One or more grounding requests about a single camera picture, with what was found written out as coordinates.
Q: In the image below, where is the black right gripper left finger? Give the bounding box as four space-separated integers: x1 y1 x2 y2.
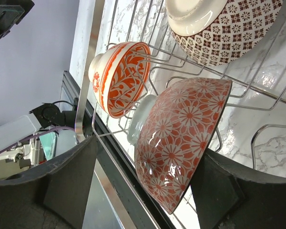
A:
0 136 97 229

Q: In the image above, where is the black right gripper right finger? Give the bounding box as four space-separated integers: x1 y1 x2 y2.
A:
190 149 286 229

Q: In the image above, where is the dark grey bottom bowl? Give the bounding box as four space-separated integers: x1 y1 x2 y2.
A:
127 77 233 214

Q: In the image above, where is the orange floral white bowl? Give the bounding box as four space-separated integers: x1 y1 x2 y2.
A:
88 42 151 118

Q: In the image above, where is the brown dotted pattern bowl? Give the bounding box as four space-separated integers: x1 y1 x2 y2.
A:
165 0 283 66

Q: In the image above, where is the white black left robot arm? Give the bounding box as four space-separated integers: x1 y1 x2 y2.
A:
0 98 79 161

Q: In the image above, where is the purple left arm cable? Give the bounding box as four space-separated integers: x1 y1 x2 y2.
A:
0 126 76 160

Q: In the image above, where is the stainless wire dish rack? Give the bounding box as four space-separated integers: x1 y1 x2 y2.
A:
76 0 286 229

